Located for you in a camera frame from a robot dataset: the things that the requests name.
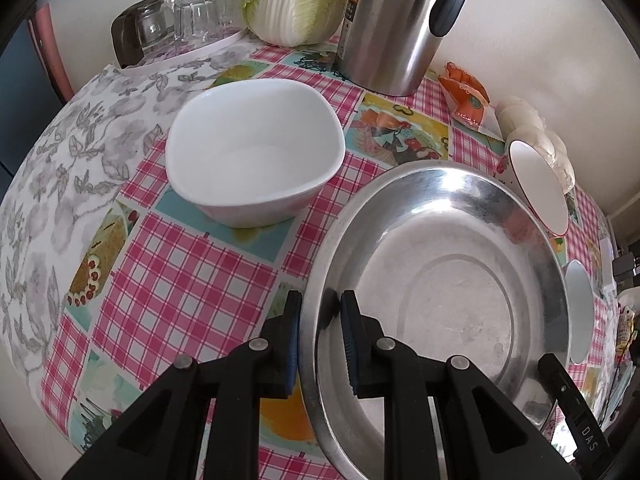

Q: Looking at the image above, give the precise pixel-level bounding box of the grey floral tablecloth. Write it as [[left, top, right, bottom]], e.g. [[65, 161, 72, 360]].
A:
[[0, 42, 266, 401]]

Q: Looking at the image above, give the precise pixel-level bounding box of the pink vertical strip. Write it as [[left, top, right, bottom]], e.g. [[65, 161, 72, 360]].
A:
[[35, 2, 76, 103]]

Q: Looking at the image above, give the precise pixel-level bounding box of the white plate with floral rim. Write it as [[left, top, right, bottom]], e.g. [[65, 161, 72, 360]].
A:
[[562, 260, 595, 366]]

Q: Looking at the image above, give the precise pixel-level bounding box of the blue cabinet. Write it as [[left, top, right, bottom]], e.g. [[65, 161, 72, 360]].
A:
[[0, 15, 63, 181]]

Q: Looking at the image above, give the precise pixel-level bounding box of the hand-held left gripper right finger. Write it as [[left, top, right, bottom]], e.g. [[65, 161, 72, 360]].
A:
[[340, 290, 583, 480]]

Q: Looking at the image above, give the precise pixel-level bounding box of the small white box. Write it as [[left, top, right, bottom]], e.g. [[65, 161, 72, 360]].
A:
[[597, 237, 617, 297]]

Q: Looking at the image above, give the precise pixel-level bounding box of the white bowl with red rim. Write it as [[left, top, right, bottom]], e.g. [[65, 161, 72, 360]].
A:
[[497, 139, 571, 237]]

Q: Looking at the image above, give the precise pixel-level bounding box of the stainless steel thermos jug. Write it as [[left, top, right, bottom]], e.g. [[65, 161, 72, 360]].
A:
[[334, 0, 479, 97]]

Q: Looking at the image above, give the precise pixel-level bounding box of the bag of white buns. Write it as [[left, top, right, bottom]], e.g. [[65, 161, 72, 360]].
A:
[[495, 96, 576, 195]]

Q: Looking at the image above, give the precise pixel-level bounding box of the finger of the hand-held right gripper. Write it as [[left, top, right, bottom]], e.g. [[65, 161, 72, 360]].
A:
[[537, 352, 608, 466]]

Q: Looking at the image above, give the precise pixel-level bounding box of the round white floral tray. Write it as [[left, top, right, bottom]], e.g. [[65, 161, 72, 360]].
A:
[[117, 27, 251, 75]]

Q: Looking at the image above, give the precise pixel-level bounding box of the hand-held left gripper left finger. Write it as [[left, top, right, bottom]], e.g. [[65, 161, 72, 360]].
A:
[[60, 290, 303, 480]]

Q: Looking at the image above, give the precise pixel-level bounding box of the orange snack packet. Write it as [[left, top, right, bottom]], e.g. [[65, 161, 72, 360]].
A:
[[438, 62, 506, 141]]

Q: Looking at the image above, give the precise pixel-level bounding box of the white square bowl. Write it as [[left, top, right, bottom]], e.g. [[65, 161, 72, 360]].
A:
[[165, 78, 345, 229]]

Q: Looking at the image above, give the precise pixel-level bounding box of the round stainless steel plate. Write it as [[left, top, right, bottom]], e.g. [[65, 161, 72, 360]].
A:
[[300, 162, 571, 480]]

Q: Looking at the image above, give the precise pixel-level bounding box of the napa cabbage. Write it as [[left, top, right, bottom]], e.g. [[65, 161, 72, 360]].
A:
[[241, 0, 357, 47]]

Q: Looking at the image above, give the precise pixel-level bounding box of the colourful printed packet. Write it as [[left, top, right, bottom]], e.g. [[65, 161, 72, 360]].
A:
[[616, 307, 639, 361]]

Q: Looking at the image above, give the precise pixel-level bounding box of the glass pitcher with brown handle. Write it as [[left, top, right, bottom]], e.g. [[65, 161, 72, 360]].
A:
[[111, 0, 176, 68]]

